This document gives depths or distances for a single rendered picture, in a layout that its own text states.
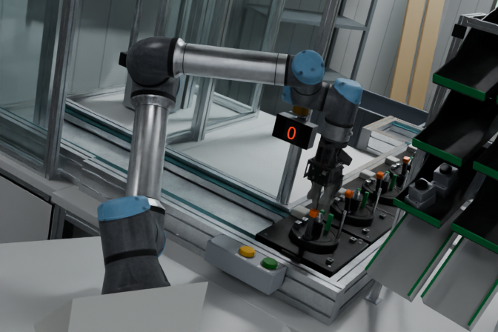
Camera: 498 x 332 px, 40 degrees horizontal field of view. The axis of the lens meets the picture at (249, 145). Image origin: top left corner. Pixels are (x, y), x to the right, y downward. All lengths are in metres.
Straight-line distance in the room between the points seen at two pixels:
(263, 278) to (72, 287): 0.47
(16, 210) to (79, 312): 1.04
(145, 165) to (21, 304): 0.42
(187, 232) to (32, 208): 0.58
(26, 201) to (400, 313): 1.20
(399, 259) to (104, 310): 0.79
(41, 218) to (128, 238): 0.81
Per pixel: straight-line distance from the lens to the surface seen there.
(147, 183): 1.68
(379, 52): 6.47
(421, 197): 1.70
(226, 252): 1.80
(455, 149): 1.69
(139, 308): 1.41
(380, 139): 3.09
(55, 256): 1.86
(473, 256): 1.82
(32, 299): 1.70
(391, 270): 1.81
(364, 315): 1.90
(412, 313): 1.99
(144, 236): 1.52
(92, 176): 2.15
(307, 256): 1.85
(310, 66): 1.60
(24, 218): 2.34
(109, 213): 1.53
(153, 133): 1.72
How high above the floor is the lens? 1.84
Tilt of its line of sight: 20 degrees down
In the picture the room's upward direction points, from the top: 13 degrees clockwise
